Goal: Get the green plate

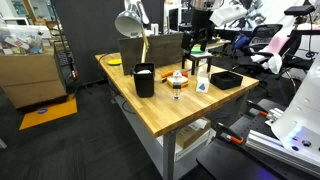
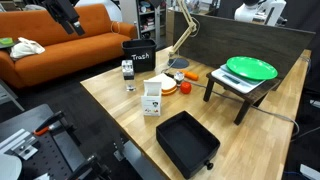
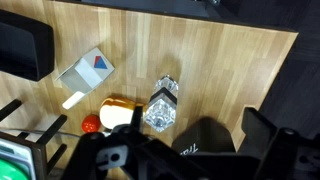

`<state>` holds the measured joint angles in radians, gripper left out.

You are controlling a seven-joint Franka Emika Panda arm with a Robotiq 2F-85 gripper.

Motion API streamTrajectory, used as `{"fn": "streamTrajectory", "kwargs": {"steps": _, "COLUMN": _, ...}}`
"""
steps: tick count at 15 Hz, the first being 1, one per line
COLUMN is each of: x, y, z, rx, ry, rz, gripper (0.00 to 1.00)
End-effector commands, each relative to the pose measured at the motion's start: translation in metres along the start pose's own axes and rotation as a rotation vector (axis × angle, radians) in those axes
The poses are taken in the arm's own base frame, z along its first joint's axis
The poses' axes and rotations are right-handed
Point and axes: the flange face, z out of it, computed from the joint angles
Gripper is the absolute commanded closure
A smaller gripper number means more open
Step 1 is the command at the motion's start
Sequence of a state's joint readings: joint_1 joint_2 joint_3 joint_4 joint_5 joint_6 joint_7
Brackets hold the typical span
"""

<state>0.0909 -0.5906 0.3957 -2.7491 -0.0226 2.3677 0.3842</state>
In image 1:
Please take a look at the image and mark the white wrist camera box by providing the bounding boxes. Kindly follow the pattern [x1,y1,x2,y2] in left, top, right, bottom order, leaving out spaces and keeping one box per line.
[209,4,248,28]

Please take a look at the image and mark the black orange clamp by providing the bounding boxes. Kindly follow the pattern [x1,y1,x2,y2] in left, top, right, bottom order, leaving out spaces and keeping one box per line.
[246,99,274,118]
[214,122,245,146]

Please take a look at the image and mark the black fabric tray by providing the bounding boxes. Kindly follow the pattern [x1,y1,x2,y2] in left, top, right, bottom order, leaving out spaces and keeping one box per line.
[209,70,244,91]

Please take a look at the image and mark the black partition panel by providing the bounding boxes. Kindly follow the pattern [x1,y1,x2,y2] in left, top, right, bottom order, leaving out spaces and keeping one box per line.
[49,0,166,88]

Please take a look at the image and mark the black perforated breadboard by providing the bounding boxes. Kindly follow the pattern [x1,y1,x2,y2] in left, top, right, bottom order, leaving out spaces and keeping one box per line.
[196,98,320,180]

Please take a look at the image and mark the aluminium rail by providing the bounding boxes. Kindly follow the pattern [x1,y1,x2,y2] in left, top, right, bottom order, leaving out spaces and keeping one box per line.
[245,129,320,178]

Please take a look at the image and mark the orange floor mat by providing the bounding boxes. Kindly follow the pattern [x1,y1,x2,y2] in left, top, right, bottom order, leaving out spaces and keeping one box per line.
[19,94,79,131]

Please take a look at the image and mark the black camera on stand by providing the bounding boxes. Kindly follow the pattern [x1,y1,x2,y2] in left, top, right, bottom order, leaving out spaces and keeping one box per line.
[283,3,316,18]

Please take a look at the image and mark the green plate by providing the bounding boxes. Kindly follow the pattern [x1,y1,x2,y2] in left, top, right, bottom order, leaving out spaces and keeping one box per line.
[190,46,205,54]

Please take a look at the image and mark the blue bag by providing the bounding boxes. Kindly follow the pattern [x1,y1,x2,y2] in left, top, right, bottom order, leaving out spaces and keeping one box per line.
[231,32,251,53]

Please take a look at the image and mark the stacked wooden white plates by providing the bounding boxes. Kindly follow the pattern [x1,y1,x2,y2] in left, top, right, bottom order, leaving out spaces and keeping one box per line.
[166,75,190,89]

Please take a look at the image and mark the yellow plate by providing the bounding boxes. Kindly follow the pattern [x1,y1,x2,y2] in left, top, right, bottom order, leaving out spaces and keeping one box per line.
[107,58,123,66]

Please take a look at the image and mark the white crumpled paper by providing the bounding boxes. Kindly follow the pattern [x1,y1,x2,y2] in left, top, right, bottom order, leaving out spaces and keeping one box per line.
[136,68,153,75]

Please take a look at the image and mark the clear plastic storage bin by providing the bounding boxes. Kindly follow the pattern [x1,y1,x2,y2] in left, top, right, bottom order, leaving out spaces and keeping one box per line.
[0,25,45,56]

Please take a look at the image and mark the pink cloth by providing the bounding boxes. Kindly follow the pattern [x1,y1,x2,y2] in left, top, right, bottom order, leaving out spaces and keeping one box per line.
[265,35,292,55]

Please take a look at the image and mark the white crumpled cloth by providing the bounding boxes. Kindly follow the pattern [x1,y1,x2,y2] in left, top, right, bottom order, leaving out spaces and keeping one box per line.
[250,53,284,75]

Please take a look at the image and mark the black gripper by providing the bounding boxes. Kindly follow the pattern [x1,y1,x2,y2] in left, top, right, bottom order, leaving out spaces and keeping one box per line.
[181,8,215,52]

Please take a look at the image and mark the white flat box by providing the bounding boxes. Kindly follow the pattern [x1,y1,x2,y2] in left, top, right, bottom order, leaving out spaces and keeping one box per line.
[174,128,218,163]

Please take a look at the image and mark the black office chair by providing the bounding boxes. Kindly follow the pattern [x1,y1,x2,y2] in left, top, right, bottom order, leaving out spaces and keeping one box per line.
[237,23,302,98]

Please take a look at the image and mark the cardboard box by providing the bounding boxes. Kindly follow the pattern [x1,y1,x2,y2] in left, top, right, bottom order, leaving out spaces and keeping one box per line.
[175,117,212,150]
[0,44,70,110]

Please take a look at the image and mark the small dark wooden stool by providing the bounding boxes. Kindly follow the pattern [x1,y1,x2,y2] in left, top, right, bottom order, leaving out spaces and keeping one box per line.
[181,52,215,76]

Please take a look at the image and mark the grey metal table frame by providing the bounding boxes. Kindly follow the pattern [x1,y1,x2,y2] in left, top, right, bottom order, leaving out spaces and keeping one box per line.
[109,79,250,180]

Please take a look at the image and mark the white kitchen scale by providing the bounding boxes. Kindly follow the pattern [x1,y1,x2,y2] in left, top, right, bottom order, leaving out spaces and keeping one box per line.
[191,50,215,59]

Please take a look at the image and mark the white carton box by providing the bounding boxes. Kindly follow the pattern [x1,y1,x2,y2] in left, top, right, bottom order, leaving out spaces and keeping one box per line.
[195,67,211,94]

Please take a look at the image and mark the black trash bin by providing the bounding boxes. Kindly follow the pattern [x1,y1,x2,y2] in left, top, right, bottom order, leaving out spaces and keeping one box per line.
[132,62,156,99]

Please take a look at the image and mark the dark wooden back board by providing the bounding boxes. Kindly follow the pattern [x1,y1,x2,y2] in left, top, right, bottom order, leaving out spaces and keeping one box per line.
[118,32,185,76]

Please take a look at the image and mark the orange carrot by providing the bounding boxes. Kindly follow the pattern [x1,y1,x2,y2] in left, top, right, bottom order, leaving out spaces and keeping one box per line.
[161,70,175,80]

